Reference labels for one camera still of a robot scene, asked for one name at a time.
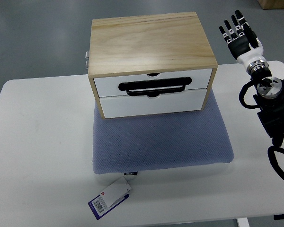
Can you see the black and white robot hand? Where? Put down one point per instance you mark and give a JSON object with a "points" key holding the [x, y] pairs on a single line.
{"points": [[243, 43]]}

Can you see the white top drawer black handle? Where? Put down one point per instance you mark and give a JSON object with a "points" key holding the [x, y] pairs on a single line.
{"points": [[119, 86]]}

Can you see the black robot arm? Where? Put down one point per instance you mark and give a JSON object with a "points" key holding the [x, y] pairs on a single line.
{"points": [[266, 93]]}

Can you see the wooden drawer cabinet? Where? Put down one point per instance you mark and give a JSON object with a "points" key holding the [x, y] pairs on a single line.
{"points": [[152, 44]]}

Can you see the white bottom drawer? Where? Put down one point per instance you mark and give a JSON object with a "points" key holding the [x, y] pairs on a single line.
{"points": [[123, 106]]}

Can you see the cardboard box corner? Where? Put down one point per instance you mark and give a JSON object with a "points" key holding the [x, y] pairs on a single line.
{"points": [[271, 4]]}

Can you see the blue mesh cushion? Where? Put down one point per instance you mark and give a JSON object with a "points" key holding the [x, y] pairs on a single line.
{"points": [[162, 141]]}

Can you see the grey table edge clamp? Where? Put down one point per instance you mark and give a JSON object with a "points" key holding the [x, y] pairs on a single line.
{"points": [[86, 59]]}

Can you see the black object at table edge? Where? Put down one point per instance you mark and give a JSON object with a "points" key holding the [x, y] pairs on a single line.
{"points": [[279, 217]]}

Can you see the white table leg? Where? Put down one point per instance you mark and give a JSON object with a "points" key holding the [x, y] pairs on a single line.
{"points": [[242, 222]]}

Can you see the white and blue product tag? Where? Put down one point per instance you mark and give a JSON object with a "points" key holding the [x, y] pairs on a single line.
{"points": [[110, 197]]}

